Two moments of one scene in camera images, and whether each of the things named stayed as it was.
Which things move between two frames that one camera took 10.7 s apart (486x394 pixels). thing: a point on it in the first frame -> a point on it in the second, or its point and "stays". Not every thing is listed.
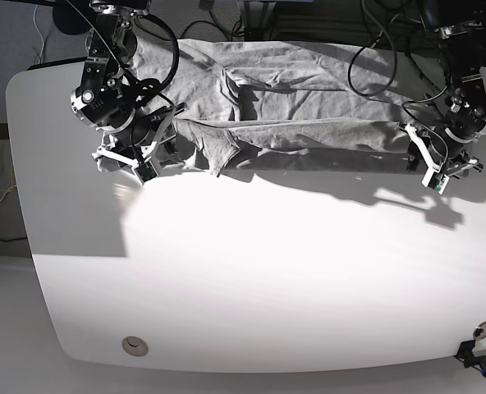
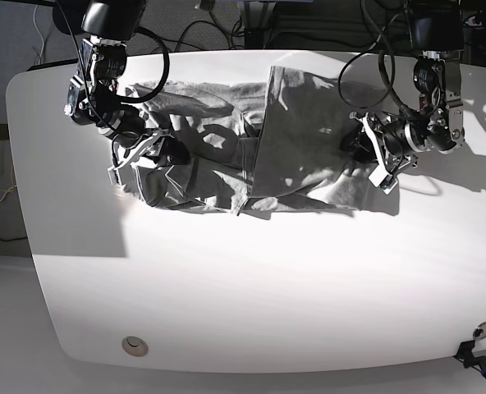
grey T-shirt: [232, 98] -> [276, 141]
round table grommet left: [134, 345] stays
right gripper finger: [414, 157] -> [359, 144]
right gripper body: [456, 163] -> [396, 146]
